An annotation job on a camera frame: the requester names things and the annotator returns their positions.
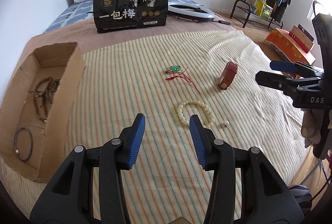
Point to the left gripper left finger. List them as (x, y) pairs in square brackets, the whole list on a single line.
[(67, 198)]

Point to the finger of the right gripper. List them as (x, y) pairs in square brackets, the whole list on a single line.
[(297, 68), (276, 81)]

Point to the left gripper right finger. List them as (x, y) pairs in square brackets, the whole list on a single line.
[(246, 188)]

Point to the white gloved right hand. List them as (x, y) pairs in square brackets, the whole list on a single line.
[(311, 126)]

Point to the orange gift box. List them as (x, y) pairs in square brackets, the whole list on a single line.
[(295, 45)]

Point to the striped yellow cloth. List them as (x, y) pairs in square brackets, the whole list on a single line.
[(152, 75)]

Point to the brown cardboard box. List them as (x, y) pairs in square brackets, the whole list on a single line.
[(36, 110)]

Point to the black snack bag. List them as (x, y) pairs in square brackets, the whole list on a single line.
[(115, 15)]

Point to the brown bed blanket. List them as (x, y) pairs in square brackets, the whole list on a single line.
[(85, 34)]

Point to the blue checkered bed sheet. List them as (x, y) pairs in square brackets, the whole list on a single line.
[(83, 10)]

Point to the white ring light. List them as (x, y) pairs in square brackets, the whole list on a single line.
[(190, 11)]

